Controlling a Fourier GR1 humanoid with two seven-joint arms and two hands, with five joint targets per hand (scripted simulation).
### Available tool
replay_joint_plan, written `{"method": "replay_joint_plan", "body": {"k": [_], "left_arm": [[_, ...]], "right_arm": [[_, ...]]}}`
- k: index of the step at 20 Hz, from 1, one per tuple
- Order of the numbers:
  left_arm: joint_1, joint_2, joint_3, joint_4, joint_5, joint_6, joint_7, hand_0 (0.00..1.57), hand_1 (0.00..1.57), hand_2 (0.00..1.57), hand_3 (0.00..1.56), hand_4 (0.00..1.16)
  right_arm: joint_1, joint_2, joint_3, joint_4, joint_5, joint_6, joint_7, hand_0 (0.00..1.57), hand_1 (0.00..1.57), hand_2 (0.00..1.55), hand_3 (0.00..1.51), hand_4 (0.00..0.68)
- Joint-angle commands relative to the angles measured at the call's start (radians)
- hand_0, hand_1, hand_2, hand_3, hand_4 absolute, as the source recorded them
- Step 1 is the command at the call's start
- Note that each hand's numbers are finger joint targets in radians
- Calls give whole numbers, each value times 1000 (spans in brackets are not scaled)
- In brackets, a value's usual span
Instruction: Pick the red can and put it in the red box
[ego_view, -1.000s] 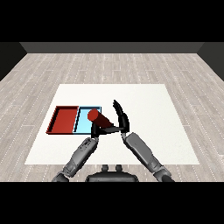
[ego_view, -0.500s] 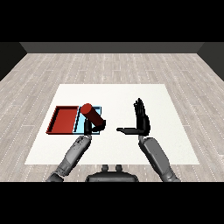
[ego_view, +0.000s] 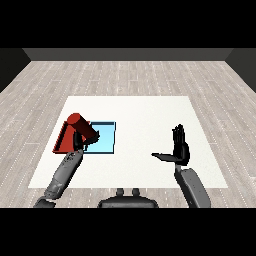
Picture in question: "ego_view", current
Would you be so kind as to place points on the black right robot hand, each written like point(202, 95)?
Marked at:
point(181, 150)

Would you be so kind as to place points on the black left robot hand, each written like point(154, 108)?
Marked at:
point(78, 140)

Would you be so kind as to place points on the red can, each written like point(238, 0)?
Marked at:
point(82, 126)

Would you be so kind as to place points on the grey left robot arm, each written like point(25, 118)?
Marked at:
point(63, 176)

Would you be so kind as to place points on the red shallow open box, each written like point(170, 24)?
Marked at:
point(66, 140)

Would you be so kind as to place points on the light blue shallow open box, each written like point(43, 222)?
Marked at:
point(102, 137)

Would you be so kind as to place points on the dark grey robot body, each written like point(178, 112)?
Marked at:
point(128, 200)

